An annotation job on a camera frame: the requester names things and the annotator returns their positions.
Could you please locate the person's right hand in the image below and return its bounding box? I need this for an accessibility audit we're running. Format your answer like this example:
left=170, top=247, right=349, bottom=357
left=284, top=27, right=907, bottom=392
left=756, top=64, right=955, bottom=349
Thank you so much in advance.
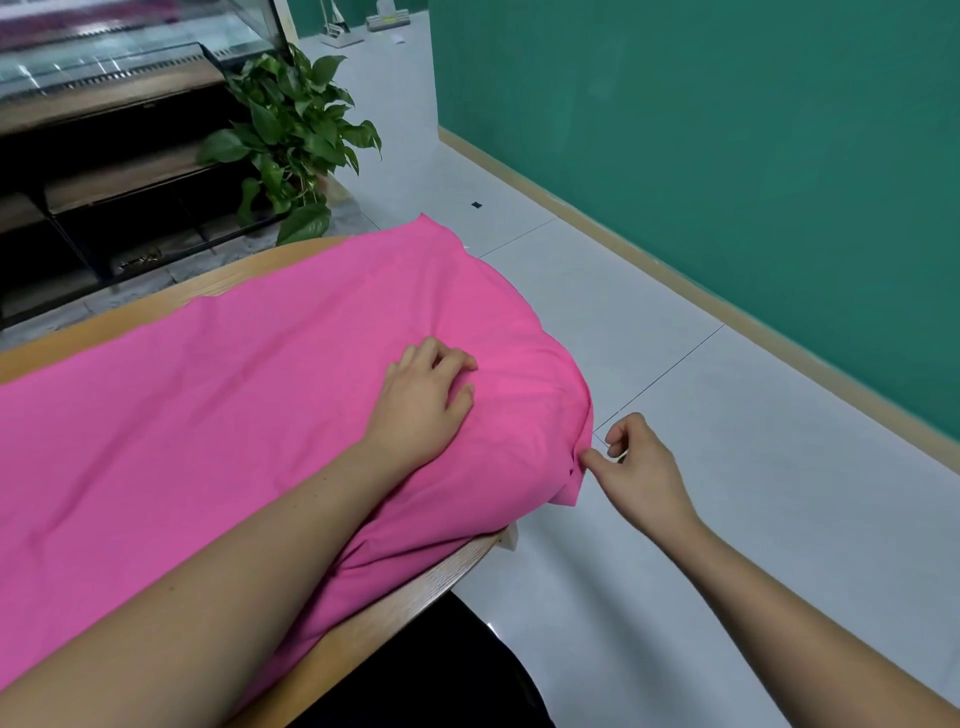
left=577, top=411, right=705, bottom=549

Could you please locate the person's left forearm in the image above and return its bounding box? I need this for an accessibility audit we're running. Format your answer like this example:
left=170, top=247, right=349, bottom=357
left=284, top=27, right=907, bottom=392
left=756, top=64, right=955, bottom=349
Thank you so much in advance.
left=0, top=442, right=410, bottom=728

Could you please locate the person's right forearm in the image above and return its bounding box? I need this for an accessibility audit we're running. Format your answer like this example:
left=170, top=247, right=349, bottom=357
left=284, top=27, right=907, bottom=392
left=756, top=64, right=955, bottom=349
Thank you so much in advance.
left=663, top=517, right=960, bottom=728

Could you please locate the person's left hand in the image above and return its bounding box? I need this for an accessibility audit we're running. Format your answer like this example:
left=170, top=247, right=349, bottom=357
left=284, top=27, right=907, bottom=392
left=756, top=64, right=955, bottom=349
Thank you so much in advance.
left=360, top=336, right=480, bottom=480

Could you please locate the green potted plant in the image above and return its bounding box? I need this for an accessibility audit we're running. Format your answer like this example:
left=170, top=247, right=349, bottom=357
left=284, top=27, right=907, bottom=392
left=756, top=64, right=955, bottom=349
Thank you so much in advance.
left=193, top=43, right=384, bottom=249

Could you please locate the white mop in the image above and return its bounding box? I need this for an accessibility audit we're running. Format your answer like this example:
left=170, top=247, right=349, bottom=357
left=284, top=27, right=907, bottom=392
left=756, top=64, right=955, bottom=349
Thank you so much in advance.
left=366, top=0, right=414, bottom=35

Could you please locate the glass display case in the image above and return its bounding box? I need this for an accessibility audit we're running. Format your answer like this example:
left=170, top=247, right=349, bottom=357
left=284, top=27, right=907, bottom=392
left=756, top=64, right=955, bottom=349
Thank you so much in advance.
left=0, top=0, right=296, bottom=105

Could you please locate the dark wooden shelf cabinet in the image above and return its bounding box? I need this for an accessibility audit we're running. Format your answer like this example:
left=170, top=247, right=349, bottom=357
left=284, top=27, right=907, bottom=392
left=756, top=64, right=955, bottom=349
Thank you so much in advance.
left=0, top=57, right=341, bottom=330

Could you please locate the pink towel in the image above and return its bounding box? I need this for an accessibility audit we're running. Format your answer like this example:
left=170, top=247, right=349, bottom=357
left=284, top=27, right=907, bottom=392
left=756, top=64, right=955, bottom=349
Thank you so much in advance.
left=0, top=213, right=596, bottom=708

